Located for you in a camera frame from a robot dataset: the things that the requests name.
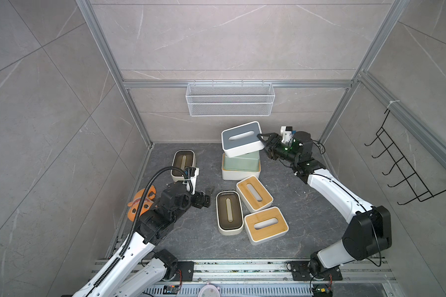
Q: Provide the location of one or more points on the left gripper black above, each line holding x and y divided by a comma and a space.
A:
198, 202

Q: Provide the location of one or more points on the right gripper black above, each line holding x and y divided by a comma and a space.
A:
275, 138

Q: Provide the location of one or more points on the green square tissue box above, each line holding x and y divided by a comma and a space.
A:
249, 162

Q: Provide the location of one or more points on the white box grey-blue lid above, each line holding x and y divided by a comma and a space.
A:
242, 139

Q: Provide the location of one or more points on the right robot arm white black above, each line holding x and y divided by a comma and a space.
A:
369, 227

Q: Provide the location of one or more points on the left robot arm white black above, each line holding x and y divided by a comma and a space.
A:
114, 280

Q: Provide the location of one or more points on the bamboo-lid tissue box middle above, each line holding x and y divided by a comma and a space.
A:
253, 194

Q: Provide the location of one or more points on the large white bamboo-lid tissue box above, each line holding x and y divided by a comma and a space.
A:
231, 175

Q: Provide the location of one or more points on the bamboo-lid tissue box front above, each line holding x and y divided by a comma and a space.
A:
265, 225

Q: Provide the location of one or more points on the orange toy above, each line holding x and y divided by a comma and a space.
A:
139, 202

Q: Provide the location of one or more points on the cream box dark lid back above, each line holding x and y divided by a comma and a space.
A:
181, 160

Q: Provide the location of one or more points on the cream box dark lid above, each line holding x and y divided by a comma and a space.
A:
229, 213
181, 160

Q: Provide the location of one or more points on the cream box dark lid centre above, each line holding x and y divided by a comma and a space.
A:
229, 213

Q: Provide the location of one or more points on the white round object bottom edge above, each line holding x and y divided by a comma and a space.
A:
209, 290

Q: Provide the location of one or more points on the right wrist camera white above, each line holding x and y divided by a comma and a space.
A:
286, 134

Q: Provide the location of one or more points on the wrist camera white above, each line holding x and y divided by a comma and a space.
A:
190, 176
286, 134

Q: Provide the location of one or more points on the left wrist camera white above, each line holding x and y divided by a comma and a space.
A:
190, 176

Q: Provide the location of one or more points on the white wire mesh basket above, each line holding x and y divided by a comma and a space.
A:
230, 99

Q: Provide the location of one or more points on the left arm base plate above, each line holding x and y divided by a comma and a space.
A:
182, 271

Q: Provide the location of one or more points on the aluminium mounting rail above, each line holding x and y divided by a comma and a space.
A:
274, 270

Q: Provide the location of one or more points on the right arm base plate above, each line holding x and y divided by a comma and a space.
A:
301, 270

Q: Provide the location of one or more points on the black wire hook rack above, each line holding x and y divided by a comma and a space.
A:
400, 163

